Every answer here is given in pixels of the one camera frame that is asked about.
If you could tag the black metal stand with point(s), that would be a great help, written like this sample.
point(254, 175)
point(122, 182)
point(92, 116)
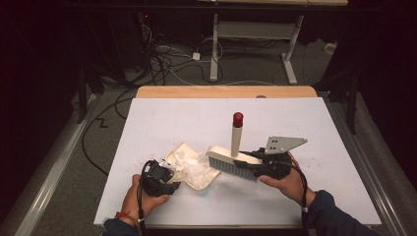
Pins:
point(82, 98)
point(352, 111)

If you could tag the person's right hand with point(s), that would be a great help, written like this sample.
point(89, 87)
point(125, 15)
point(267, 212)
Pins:
point(290, 187)

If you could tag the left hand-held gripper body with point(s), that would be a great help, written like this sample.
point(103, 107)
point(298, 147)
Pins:
point(153, 178)

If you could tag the pile of white paper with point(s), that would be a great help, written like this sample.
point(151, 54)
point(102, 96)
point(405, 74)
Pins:
point(193, 167)

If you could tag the cream plastic dustpan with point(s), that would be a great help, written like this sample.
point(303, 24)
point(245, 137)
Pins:
point(203, 182)

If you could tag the white table sheet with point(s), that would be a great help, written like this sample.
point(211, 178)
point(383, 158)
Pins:
point(183, 111)

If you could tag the cream brush with red cap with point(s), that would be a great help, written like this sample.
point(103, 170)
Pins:
point(236, 137)

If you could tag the grey round table cap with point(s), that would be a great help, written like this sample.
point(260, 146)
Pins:
point(261, 96)

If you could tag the small white box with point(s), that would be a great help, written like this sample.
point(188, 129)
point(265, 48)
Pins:
point(329, 48)

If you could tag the white power adapter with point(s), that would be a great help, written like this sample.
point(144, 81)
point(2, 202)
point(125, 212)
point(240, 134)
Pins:
point(196, 56)

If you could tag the person's left hand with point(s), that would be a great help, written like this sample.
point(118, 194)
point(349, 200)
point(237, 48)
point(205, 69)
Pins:
point(137, 203)

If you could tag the aluminium rail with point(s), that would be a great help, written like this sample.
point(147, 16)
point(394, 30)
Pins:
point(390, 205)
point(49, 193)

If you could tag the white metal desk frame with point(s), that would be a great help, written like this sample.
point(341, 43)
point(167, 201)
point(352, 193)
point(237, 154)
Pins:
point(255, 30)

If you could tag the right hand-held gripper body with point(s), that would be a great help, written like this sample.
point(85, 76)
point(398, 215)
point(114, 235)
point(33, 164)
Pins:
point(275, 165)

